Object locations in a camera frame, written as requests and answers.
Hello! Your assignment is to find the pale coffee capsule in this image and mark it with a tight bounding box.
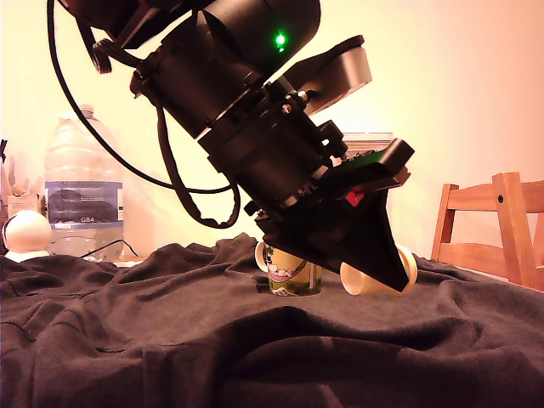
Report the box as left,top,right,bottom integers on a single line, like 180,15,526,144
338,243,417,298

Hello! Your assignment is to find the green illustrated coffee mug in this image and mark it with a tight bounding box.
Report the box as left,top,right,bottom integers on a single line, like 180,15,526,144
253,240,324,298

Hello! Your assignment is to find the clear storage jar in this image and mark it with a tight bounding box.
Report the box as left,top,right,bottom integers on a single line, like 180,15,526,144
339,131,395,154

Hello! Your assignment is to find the dark grey cloth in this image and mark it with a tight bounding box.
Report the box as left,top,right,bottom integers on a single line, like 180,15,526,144
0,231,544,408

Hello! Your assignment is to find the wooden chair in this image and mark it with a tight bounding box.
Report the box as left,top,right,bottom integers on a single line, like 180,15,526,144
429,171,544,292

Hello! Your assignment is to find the large clear water bottle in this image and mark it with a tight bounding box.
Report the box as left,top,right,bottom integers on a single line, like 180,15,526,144
43,104,125,261

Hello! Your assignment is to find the small white labelled box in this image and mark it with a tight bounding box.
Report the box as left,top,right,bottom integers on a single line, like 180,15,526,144
6,193,45,221

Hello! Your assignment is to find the braided black arm cable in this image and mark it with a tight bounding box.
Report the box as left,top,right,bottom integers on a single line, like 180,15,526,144
155,104,242,230

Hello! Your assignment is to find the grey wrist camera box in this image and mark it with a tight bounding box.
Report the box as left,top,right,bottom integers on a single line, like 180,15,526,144
280,35,374,117

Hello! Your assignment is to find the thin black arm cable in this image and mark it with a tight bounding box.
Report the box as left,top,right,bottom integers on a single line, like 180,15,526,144
46,0,239,195

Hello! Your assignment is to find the thin black table cable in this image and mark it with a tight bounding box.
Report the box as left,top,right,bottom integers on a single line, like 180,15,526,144
79,238,139,261

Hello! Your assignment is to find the short black arm cable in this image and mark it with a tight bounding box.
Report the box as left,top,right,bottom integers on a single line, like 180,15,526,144
76,16,145,77

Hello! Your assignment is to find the small white round camera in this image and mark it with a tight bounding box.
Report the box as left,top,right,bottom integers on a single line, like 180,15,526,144
1,209,54,264

